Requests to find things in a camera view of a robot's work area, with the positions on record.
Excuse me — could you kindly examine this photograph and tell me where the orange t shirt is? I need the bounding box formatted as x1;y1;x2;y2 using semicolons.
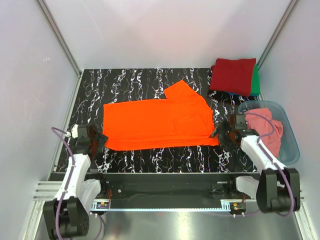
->
103;80;220;151

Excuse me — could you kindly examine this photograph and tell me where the clear blue plastic bin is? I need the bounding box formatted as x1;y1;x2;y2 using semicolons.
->
238;100;300;165

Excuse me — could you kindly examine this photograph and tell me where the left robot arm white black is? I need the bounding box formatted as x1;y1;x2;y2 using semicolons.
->
43;124;108;240

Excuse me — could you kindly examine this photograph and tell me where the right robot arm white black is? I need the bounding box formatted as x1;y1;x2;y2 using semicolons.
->
210;113;301;217

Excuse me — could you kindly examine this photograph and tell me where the pink t shirt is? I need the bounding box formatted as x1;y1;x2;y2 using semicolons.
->
244;107;284;158

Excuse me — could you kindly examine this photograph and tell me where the folded blue t shirt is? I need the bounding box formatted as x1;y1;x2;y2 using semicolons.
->
227;92;260;97

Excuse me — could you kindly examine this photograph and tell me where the folded green t shirt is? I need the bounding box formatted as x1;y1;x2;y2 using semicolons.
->
251;65;261;94

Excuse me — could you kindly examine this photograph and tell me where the folded red t shirt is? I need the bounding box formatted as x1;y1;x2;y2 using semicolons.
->
209;58;256;97

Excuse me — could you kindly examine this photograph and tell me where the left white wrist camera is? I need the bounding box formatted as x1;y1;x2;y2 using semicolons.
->
65;124;79;139

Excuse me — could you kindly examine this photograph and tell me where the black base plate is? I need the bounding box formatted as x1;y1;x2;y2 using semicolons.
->
86;173;250;201

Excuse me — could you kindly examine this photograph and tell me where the white slotted cable duct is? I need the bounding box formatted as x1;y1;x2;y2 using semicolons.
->
91;197;242;212

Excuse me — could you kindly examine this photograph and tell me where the right aluminium frame post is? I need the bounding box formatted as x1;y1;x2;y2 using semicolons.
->
257;0;300;70

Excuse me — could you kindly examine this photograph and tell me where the aluminium frame post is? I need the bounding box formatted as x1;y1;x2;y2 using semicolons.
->
36;0;82;77
257;0;300;70

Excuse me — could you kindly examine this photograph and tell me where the left aluminium frame post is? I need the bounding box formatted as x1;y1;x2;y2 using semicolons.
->
36;0;82;77

